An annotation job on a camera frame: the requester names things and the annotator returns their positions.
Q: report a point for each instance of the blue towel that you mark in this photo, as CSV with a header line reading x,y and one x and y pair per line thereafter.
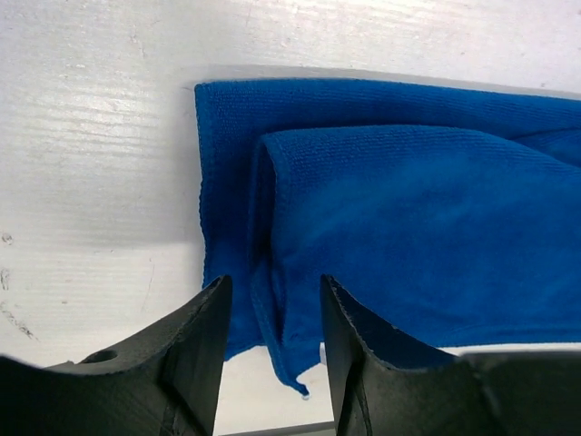
x,y
453,214

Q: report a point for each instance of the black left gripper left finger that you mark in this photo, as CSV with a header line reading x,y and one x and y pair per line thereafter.
x,y
163,380

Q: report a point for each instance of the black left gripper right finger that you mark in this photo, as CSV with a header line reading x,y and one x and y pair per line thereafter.
x,y
385,382

